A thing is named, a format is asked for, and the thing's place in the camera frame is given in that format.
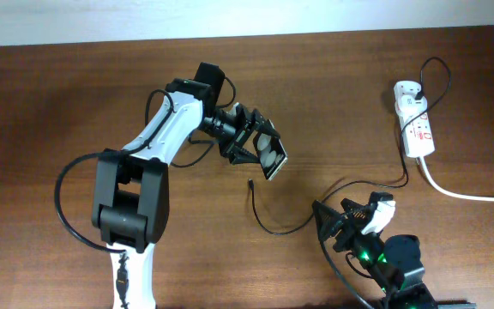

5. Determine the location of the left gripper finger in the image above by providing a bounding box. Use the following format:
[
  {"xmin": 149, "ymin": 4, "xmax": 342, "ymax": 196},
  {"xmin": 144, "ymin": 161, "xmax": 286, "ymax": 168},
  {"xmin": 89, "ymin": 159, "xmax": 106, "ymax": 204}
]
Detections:
[
  {"xmin": 227, "ymin": 146, "xmax": 260, "ymax": 165},
  {"xmin": 252, "ymin": 109, "xmax": 280, "ymax": 138}
]

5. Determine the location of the black usb charging cable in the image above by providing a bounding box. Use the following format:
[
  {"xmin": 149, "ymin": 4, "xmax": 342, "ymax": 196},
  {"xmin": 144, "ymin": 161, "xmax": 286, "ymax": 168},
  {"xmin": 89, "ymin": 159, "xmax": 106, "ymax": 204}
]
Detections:
[{"xmin": 247, "ymin": 56, "xmax": 453, "ymax": 236}]

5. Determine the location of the white power strip cord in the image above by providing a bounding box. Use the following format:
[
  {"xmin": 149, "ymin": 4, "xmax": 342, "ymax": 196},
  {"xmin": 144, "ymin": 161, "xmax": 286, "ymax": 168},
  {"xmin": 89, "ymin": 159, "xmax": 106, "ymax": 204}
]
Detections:
[{"xmin": 417, "ymin": 155, "xmax": 494, "ymax": 205}]

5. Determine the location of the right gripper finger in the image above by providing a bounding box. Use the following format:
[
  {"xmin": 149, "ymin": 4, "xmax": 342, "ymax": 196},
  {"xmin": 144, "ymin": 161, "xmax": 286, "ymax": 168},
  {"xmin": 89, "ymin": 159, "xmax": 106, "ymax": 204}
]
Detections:
[
  {"xmin": 312, "ymin": 200, "xmax": 343, "ymax": 242},
  {"xmin": 340, "ymin": 198, "xmax": 376, "ymax": 221}
]

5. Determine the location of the white usb charger plug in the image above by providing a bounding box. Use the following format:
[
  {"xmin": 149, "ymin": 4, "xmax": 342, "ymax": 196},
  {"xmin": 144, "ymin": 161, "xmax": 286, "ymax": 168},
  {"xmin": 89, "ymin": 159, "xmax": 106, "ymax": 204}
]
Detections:
[{"xmin": 395, "ymin": 94, "xmax": 427, "ymax": 118}]

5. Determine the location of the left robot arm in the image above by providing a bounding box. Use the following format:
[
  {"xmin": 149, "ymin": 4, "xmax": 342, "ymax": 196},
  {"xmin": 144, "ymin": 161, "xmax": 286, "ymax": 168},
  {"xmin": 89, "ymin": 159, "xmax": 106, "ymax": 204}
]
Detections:
[{"xmin": 92, "ymin": 63, "xmax": 288, "ymax": 308}]

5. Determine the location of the black smartphone with white circles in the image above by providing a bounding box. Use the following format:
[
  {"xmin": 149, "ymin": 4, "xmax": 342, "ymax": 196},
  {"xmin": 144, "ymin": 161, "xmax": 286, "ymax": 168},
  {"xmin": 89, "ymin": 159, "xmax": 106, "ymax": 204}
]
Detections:
[{"xmin": 253, "ymin": 132, "xmax": 288, "ymax": 181}]

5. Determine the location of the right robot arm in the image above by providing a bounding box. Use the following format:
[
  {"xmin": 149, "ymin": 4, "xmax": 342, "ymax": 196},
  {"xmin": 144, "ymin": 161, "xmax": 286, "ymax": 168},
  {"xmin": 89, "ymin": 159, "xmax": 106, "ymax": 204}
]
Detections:
[{"xmin": 312, "ymin": 192, "xmax": 477, "ymax": 309}]

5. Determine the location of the white power strip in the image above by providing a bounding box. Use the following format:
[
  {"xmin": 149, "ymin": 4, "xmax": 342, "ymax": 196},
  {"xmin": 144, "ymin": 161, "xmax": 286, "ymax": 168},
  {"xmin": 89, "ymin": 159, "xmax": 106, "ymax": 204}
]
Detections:
[{"xmin": 394, "ymin": 81, "xmax": 435, "ymax": 158}]

